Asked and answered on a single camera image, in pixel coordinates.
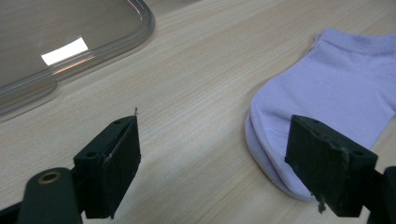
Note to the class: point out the light purple sock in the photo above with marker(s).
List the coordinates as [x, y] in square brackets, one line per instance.
[327, 87]

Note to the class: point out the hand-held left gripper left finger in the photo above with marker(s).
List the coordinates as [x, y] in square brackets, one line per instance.
[115, 161]

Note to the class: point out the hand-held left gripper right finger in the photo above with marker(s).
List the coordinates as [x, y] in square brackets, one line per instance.
[327, 161]

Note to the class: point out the translucent brown plastic lid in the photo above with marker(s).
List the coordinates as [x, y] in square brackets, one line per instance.
[93, 25]

